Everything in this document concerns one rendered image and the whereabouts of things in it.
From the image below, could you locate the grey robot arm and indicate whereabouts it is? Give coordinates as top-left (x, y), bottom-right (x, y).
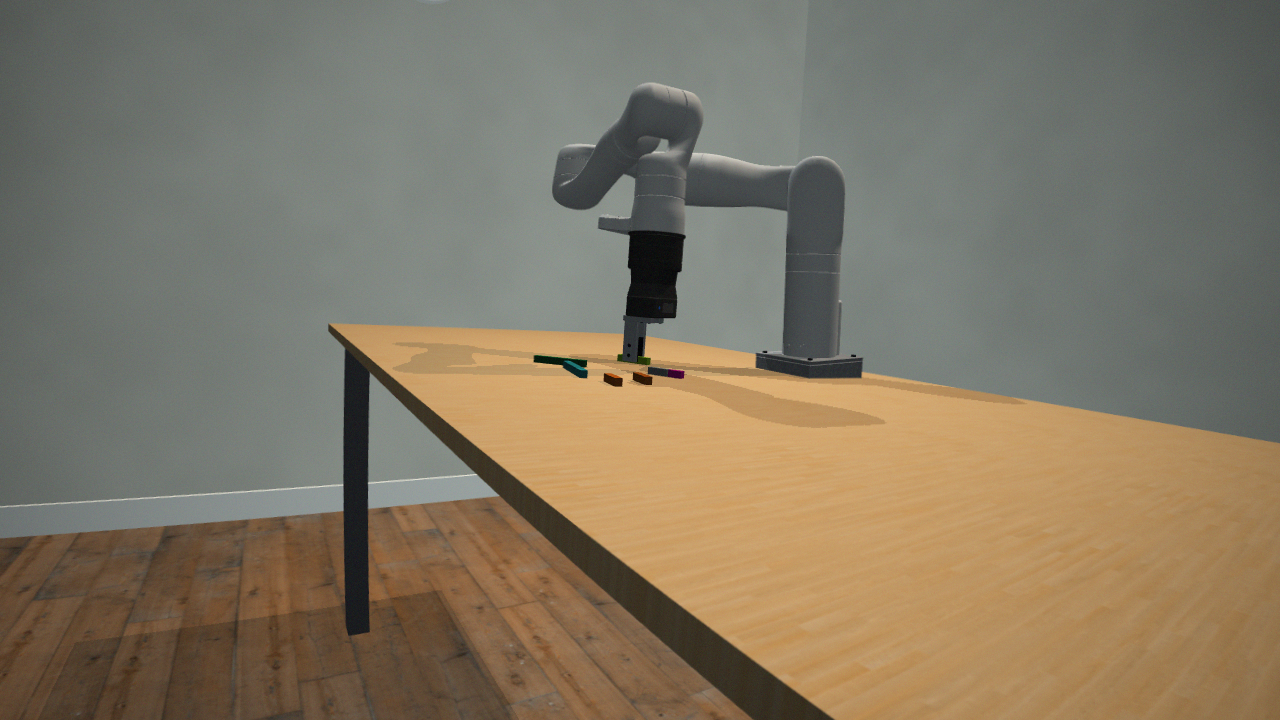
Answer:
top-left (552, 83), bottom-right (845, 357)

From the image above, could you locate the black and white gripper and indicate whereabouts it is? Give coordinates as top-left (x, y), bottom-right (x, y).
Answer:
top-left (598, 193), bottom-right (686, 363)

